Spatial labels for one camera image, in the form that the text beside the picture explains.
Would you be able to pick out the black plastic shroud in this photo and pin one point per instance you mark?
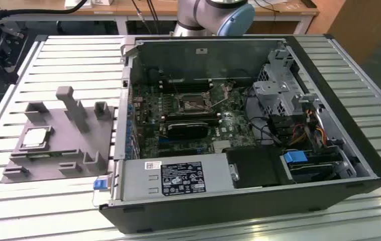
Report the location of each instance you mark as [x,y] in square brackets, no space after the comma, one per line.
[257,165]

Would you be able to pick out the black graphics card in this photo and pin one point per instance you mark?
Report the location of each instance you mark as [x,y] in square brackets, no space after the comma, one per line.
[187,129]

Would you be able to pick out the green motherboard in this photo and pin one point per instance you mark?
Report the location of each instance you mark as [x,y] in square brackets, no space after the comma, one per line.
[150,125]

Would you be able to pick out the wooden cabinet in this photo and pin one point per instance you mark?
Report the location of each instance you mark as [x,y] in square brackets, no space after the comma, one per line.
[368,27]

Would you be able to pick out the black open PC case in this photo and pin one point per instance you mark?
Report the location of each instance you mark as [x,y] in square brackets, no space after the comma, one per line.
[210,216]

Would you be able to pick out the green RAM stick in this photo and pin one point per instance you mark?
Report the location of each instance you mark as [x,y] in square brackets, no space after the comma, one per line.
[43,155]

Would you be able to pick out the hard disk in blue carrier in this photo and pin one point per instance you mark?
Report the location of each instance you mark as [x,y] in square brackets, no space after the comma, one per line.
[294,157]

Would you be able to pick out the silver-topped CPU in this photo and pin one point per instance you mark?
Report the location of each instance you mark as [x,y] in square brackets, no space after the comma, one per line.
[35,137]

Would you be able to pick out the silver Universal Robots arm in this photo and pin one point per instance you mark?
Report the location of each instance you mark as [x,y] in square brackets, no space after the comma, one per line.
[197,12]

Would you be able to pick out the black RAM slot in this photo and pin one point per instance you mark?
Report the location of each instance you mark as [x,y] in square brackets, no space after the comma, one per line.
[191,117]
[185,80]
[185,87]
[185,90]
[191,114]
[185,83]
[210,121]

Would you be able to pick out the blue plastic case latch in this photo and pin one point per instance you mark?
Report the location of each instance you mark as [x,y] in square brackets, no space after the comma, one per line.
[100,183]

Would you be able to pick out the silver perforated drive cage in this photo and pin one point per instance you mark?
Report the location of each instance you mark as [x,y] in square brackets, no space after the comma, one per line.
[277,98]

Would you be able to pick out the silver power supply with label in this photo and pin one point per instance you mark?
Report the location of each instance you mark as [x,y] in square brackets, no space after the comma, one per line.
[137,175]

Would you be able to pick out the grey parts rack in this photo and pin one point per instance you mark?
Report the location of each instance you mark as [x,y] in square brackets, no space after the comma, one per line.
[63,130]

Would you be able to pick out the small silver chipset heatsink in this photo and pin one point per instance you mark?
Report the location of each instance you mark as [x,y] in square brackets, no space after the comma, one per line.
[219,146]

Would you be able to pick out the CPU socket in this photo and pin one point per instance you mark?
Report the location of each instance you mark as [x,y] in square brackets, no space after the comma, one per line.
[191,102]

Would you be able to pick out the wooden desk with metal frame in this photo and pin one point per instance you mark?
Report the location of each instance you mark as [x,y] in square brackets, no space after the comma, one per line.
[110,11]

